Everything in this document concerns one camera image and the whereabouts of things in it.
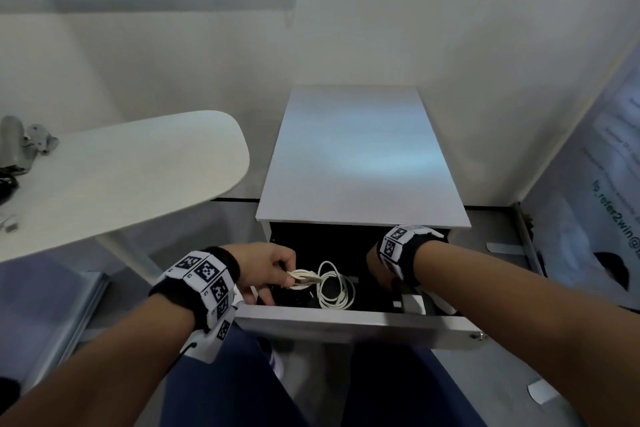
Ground person's left hand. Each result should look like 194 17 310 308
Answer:
233 243 299 306

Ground person's right forearm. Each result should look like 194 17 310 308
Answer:
412 241 640 427

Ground person's leg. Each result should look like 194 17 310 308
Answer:
159 326 311 427
345 344 489 427

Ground person's right leg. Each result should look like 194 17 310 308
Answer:
345 344 489 427

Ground black wristband with marker tags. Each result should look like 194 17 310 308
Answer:
377 225 449 288
149 246 242 334

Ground black usb cable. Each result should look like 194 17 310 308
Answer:
0 175 19 205

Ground grey oblong device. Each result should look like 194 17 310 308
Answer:
0 115 26 175

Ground person's right hand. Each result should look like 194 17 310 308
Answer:
366 241 402 292

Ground person's left forearm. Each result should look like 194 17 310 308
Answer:
0 294 196 427

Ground off-white usb cable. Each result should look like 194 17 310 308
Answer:
287 269 325 291

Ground white printed banner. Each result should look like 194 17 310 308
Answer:
522 41 640 315

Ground grey partition foot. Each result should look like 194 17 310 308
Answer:
486 241 526 256
527 379 561 406

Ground thick white cable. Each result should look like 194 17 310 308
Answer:
316 261 357 312

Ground person's left leg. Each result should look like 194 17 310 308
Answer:
159 326 311 427

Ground grey metal frame post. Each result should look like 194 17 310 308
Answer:
512 201 546 276

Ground small white gadget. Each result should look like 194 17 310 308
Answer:
25 123 60 152

